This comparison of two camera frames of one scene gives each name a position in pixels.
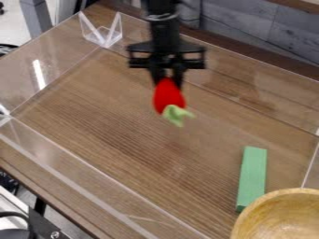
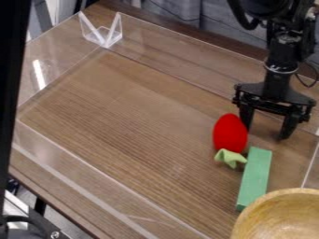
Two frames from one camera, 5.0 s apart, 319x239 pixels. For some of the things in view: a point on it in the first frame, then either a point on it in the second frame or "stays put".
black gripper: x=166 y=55 → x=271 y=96
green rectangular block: x=252 y=176 stays put
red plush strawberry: x=170 y=101 → x=230 y=135
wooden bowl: x=280 y=215 stays put
